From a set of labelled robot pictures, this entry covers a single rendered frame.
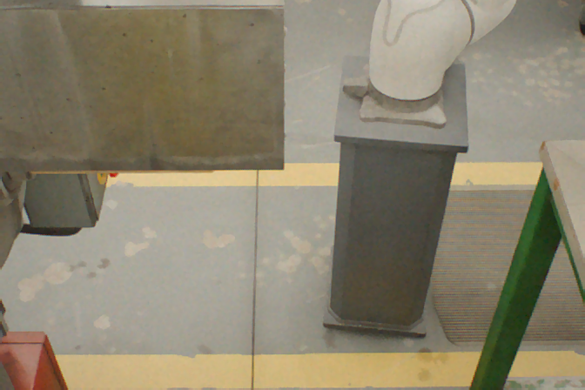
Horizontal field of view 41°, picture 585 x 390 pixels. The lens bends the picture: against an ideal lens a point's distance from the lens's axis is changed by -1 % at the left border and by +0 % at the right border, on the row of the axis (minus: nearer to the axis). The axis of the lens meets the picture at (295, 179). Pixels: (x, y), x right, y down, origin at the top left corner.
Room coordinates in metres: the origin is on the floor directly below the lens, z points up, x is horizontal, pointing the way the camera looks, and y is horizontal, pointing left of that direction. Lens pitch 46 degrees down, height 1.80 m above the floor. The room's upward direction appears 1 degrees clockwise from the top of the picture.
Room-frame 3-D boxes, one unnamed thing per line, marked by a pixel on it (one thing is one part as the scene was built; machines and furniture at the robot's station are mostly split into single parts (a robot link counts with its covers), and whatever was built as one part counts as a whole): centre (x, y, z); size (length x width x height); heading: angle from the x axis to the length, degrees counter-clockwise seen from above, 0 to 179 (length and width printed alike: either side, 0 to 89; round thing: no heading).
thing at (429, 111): (1.33, -0.21, 0.73); 0.22 x 0.18 x 0.06; 84
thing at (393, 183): (1.32, -0.23, 0.35); 0.28 x 0.28 x 0.70; 84
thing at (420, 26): (1.33, -0.24, 0.87); 0.18 x 0.16 x 0.22; 136
